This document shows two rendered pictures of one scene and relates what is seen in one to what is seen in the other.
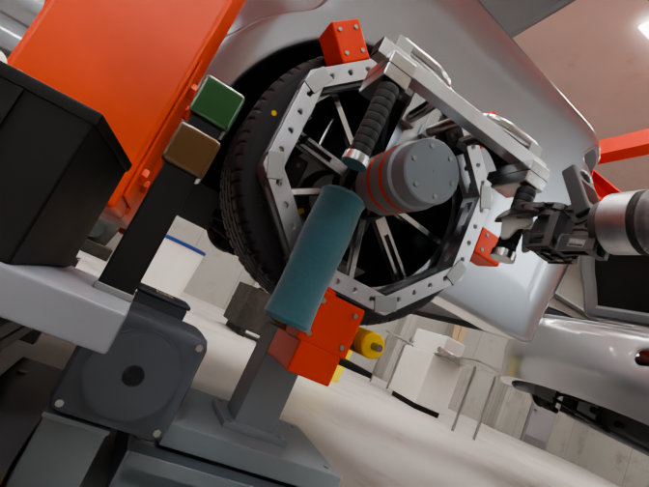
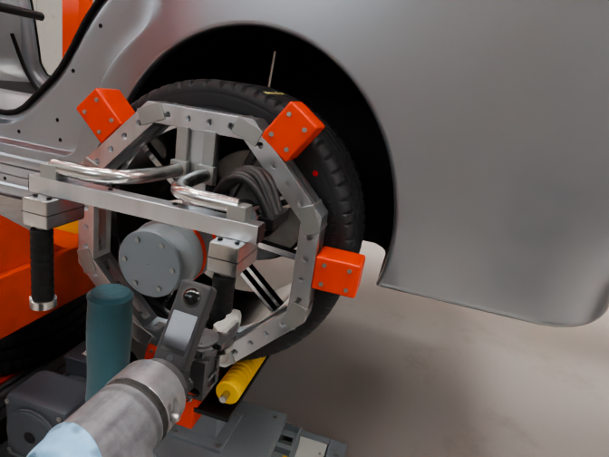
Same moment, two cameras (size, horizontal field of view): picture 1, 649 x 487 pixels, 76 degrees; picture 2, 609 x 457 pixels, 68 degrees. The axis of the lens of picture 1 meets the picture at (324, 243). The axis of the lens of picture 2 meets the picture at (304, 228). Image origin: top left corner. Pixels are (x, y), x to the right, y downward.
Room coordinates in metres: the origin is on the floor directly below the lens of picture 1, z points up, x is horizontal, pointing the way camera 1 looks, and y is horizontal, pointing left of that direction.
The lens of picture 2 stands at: (0.24, -0.75, 1.19)
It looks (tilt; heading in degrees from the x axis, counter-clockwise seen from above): 17 degrees down; 32
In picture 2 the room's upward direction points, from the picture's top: 9 degrees clockwise
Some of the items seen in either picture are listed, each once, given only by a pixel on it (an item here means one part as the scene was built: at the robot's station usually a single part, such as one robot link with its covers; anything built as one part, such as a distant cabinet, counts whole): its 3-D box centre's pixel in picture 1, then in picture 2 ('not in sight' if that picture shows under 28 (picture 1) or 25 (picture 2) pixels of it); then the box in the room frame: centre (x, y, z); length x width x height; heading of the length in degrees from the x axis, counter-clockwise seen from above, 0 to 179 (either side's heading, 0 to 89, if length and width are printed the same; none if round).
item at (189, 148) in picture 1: (189, 154); not in sight; (0.37, 0.15, 0.59); 0.04 x 0.04 x 0.04; 20
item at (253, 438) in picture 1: (265, 385); (209, 397); (1.06, -0.01, 0.32); 0.40 x 0.30 x 0.28; 110
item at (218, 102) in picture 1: (214, 108); not in sight; (0.37, 0.15, 0.64); 0.04 x 0.04 x 0.04; 20
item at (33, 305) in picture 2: (373, 123); (42, 265); (0.62, 0.01, 0.83); 0.04 x 0.04 x 0.16
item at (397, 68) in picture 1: (386, 79); (54, 207); (0.65, 0.02, 0.93); 0.09 x 0.05 x 0.05; 20
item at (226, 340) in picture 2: not in sight; (217, 336); (0.69, -0.36, 0.83); 0.09 x 0.05 x 0.02; 12
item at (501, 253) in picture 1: (515, 221); (220, 314); (0.74, -0.31, 0.83); 0.04 x 0.04 x 0.16
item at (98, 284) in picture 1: (171, 188); not in sight; (0.37, 0.15, 0.55); 0.03 x 0.03 x 0.21; 20
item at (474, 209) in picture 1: (384, 185); (195, 238); (0.90, -0.07, 0.85); 0.54 x 0.07 x 0.54; 110
